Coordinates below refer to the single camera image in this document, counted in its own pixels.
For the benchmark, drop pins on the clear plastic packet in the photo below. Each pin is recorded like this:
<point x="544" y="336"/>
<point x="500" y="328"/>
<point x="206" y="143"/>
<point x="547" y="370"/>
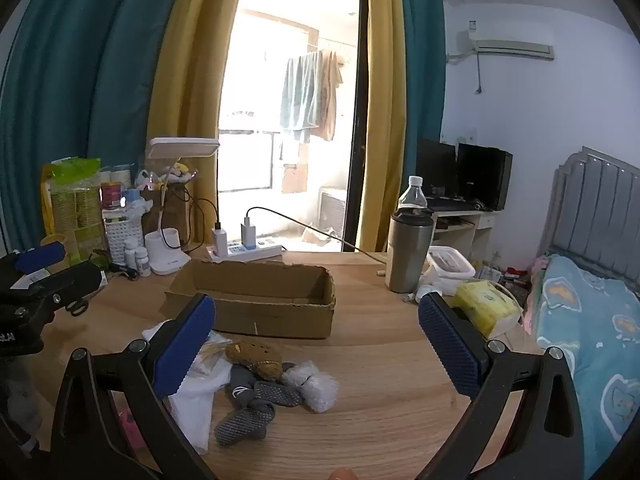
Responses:
<point x="212" y="355"/>

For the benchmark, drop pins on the black computer tower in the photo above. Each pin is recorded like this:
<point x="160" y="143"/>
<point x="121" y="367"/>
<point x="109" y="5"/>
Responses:
<point x="482" y="175"/>

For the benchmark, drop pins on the pink cloth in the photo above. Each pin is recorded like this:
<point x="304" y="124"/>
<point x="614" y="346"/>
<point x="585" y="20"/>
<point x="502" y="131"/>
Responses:
<point x="539" y="267"/>

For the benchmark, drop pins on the red can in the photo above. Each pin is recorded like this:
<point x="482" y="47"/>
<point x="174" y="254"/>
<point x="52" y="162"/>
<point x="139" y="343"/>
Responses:
<point x="112" y="196"/>

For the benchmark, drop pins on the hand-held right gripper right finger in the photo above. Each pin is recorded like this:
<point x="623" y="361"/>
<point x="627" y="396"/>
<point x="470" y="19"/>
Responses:
<point x="450" y="345"/>

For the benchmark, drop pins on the steel tumbler black lid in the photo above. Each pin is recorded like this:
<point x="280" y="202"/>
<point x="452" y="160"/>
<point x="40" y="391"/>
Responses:
<point x="407" y="255"/>

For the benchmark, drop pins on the black monitor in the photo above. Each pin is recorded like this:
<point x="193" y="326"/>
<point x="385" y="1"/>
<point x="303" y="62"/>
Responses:
<point x="435" y="165"/>

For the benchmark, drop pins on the white usb charger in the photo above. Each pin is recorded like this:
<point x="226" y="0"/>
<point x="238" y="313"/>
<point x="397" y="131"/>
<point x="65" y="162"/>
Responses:
<point x="219" y="241"/>
<point x="248" y="235"/>

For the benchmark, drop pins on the grey dotted-sole sock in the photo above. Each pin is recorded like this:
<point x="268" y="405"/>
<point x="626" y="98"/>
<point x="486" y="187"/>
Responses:
<point x="245" y="422"/>
<point x="277" y="394"/>

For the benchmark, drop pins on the black keyboard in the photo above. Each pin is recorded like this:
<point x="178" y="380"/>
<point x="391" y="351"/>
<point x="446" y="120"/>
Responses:
<point x="450" y="204"/>

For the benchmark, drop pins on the yellow curtain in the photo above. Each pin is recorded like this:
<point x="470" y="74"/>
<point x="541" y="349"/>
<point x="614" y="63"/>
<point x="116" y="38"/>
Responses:
<point x="385" y="110"/>
<point x="200" y="85"/>

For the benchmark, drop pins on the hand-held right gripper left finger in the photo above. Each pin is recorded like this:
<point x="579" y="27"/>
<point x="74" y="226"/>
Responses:
<point x="185" y="345"/>

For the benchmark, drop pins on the air conditioner pipe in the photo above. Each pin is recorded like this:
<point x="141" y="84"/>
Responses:
<point x="478" y="75"/>

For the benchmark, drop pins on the brown cardboard box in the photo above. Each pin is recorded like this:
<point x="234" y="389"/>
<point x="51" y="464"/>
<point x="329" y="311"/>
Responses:
<point x="280" y="317"/>

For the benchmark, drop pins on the white lidded plastic container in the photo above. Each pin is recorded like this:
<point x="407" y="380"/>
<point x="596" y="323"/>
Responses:
<point x="450" y="262"/>

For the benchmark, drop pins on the pile of floor clutter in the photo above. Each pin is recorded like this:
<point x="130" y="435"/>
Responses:
<point x="505" y="277"/>

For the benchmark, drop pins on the dark grey sock white logo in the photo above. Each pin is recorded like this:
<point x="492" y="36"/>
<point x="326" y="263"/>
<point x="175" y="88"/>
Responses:
<point x="240" y="387"/>

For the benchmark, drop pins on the black flashlight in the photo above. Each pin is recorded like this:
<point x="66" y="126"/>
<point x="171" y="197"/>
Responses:
<point x="122" y="270"/>

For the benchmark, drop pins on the white pill bottle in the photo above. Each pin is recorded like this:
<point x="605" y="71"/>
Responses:
<point x="142" y="262"/>
<point x="130" y="255"/>

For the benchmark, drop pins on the white power strip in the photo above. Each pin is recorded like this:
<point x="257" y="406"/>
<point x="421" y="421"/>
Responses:
<point x="260" y="251"/>

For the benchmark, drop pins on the white computer desk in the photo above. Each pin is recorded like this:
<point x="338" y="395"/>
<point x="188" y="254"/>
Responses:
<point x="480" y="225"/>

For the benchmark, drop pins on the white crumpled plastic bag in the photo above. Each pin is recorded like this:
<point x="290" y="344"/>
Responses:
<point x="144" y="205"/>

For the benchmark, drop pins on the person's right hand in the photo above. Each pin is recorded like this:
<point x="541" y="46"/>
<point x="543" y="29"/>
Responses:
<point x="345" y="475"/>

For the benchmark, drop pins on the black sliding door frame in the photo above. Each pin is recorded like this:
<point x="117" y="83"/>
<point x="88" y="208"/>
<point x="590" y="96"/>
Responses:
<point x="356" y="160"/>

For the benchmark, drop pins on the white outdoor unit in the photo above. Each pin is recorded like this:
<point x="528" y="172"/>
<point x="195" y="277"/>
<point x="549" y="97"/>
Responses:
<point x="331" y="210"/>

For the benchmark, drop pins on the grey padded headboard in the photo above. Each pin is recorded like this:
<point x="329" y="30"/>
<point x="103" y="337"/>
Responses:
<point x="590" y="210"/>

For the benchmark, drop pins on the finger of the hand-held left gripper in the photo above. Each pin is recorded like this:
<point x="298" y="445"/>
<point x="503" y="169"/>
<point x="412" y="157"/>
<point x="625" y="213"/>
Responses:
<point x="70" y="280"/>
<point x="40" y="256"/>

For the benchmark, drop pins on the green glass bottle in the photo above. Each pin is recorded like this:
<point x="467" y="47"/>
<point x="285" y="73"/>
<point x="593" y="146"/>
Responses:
<point x="75" y="210"/>

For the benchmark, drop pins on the clear bubble wrap bundle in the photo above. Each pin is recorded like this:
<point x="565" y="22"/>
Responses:
<point x="312" y="385"/>

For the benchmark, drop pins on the white cloth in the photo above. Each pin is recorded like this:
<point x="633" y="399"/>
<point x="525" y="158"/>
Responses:
<point x="197" y="415"/>

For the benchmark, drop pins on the white perforated basket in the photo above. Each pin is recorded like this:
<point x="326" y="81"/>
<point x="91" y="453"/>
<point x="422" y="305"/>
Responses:
<point x="122" y="240"/>

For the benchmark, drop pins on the blue printed blanket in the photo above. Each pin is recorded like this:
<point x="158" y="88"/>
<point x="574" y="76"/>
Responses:
<point x="590" y="335"/>

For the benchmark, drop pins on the bag of small plush toys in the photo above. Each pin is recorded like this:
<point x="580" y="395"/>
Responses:
<point x="175" y="172"/>

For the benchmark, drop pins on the green hanging towel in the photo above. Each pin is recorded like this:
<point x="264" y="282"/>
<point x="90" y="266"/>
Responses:
<point x="300" y="95"/>

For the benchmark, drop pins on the white air conditioner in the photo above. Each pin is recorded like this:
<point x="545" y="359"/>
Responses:
<point x="510" y="47"/>

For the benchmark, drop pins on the white desk lamp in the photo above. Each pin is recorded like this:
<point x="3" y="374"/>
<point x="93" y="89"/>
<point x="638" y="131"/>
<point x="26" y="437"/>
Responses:
<point x="180" y="148"/>

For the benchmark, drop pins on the small white adapter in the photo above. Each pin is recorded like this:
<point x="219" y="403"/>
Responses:
<point x="426" y="294"/>

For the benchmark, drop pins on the teal curtain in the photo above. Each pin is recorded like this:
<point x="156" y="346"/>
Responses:
<point x="90" y="85"/>
<point x="425" y="85"/>

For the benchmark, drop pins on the tan hanging towel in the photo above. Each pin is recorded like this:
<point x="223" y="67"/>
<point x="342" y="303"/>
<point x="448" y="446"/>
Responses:
<point x="330" y="95"/>

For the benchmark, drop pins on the yellow tissue pack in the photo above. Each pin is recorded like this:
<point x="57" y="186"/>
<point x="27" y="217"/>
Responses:
<point x="482" y="305"/>

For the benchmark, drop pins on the brown plush toy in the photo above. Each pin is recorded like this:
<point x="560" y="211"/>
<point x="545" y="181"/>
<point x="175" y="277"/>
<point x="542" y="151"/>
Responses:
<point x="255" y="357"/>

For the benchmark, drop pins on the tall brown carton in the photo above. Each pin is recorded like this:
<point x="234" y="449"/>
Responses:
<point x="172" y="215"/>

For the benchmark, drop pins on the clear water bottle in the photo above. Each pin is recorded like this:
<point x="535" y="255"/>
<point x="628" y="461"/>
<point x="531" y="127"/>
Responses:
<point x="412" y="195"/>

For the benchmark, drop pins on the blue packet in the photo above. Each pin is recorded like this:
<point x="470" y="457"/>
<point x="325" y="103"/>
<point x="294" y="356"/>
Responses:
<point x="132" y="197"/>

